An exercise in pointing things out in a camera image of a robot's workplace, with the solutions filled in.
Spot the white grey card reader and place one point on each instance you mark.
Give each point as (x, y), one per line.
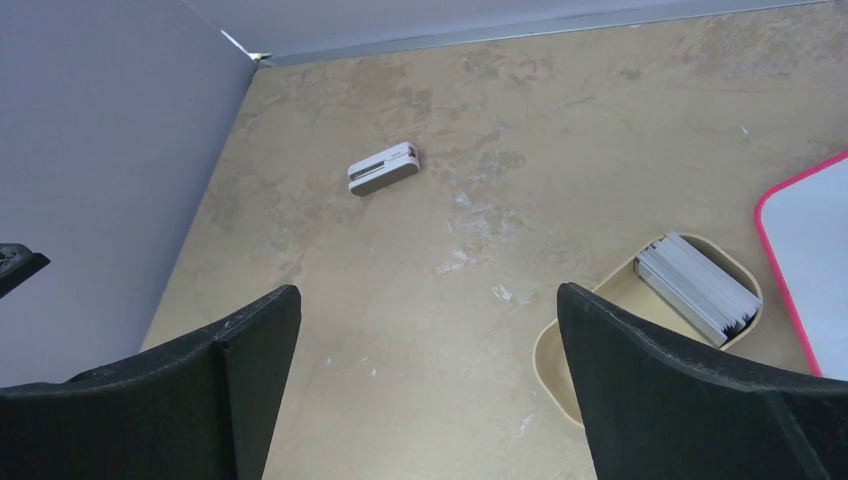
(384, 168)

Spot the stack of white cards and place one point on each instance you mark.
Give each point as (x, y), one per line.
(712, 301)

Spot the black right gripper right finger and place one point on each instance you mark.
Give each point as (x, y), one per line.
(658, 405)

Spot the pink-framed whiteboard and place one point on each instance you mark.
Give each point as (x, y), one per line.
(802, 225)

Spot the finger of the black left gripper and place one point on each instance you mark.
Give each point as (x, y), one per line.
(18, 264)

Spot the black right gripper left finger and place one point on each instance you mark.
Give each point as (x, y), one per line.
(203, 405)

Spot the beige oval tray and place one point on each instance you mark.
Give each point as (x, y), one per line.
(625, 289)

